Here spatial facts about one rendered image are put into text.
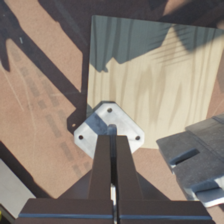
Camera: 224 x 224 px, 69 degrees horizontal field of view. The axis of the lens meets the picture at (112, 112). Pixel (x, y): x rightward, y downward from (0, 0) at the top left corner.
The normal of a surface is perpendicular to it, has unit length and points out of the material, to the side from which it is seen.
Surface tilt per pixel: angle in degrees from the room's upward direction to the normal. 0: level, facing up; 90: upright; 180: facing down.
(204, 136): 90
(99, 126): 0
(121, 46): 0
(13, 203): 90
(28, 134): 0
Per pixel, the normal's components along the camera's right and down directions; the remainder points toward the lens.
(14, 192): 0.85, -0.51
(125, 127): 0.01, 0.25
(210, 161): -0.38, -0.89
